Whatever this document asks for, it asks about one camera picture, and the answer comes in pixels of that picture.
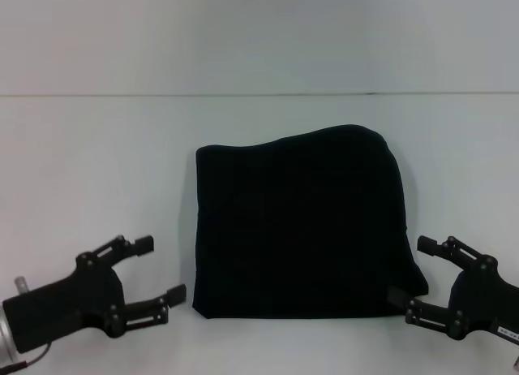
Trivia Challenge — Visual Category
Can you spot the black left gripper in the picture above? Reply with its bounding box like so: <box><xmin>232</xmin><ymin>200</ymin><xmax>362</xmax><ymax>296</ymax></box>
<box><xmin>2</xmin><ymin>234</ymin><xmax>188</xmax><ymax>354</ymax></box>

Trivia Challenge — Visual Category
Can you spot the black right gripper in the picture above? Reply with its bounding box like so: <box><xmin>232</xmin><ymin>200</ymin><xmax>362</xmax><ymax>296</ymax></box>
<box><xmin>386</xmin><ymin>234</ymin><xmax>519</xmax><ymax>344</ymax></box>

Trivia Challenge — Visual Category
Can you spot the black shirt with FREE print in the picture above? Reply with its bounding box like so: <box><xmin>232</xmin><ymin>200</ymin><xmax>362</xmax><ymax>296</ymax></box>
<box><xmin>191</xmin><ymin>123</ymin><xmax>430</xmax><ymax>320</ymax></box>

